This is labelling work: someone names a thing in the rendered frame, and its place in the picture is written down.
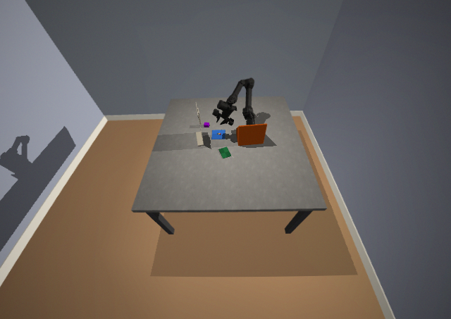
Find green flat square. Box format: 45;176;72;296
219;147;231;158

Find blue square mat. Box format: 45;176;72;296
211;130;225;139

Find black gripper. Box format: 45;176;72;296
212;108;234;126

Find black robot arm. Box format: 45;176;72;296
217;78;256;125

